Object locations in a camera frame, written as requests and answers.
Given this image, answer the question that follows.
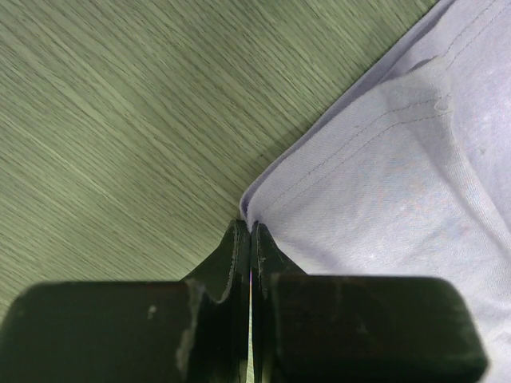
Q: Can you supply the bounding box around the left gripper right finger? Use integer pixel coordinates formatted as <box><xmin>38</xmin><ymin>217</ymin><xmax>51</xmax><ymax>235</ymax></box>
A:
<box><xmin>251</xmin><ymin>223</ymin><xmax>489</xmax><ymax>382</ymax></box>

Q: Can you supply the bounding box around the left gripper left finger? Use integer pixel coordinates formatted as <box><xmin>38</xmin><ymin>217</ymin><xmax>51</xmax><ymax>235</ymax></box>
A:
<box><xmin>1</xmin><ymin>220</ymin><xmax>250</xmax><ymax>382</ymax></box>

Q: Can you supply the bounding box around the lavender t-shirt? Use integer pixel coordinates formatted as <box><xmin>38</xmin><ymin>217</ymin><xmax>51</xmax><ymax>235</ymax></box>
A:
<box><xmin>240</xmin><ymin>1</ymin><xmax>510</xmax><ymax>382</ymax></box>

